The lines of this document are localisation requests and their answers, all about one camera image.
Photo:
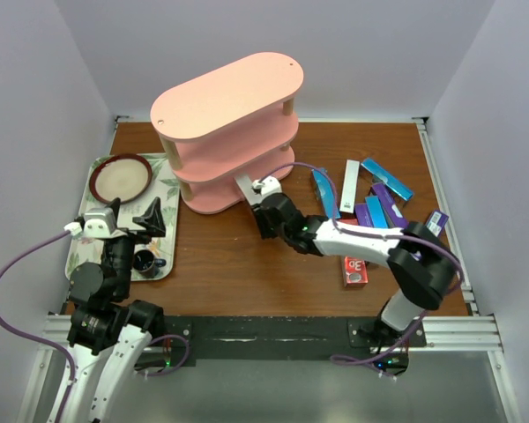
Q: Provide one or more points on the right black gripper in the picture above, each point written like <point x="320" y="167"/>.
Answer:
<point x="259" y="208"/>

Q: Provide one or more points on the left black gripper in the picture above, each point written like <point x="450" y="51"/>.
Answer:
<point x="130" y="233"/>

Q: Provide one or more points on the blue toothpaste box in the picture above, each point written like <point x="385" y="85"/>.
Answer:
<point x="396" y="186"/>
<point x="324" y="193"/>
<point x="376" y="212"/>

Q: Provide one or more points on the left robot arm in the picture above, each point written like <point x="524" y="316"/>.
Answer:
<point x="106" y="338"/>

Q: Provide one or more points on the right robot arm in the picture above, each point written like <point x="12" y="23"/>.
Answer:
<point x="421" y="265"/>

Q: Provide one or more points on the pink three-tier shelf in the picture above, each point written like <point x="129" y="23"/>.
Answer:
<point x="236" y="120"/>

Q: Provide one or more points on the dark red rimmed plate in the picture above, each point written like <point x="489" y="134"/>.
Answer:
<point x="125" y="176"/>

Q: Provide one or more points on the dark mug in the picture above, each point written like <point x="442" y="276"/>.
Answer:
<point x="147" y="264"/>

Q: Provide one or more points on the purple toothpaste box lower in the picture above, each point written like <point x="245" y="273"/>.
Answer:
<point x="362" y="215"/>

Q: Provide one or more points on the purple toothpaste box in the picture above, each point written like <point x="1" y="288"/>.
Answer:
<point x="391" y="211"/>
<point x="362" y="215"/>

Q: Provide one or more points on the purple toothpaste box upper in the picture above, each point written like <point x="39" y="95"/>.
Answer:
<point x="391" y="211"/>

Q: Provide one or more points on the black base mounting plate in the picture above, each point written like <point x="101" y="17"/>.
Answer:
<point x="266" y="338"/>

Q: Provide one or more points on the purple toothpaste box right edge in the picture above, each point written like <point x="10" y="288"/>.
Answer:
<point x="436" y="222"/>

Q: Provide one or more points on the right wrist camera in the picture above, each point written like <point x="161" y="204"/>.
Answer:
<point x="266" y="187"/>

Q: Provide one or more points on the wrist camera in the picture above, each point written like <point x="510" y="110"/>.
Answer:
<point x="97" y="223"/>
<point x="266" y="187"/>

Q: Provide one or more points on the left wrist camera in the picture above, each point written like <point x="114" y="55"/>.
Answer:
<point x="97" y="223"/>

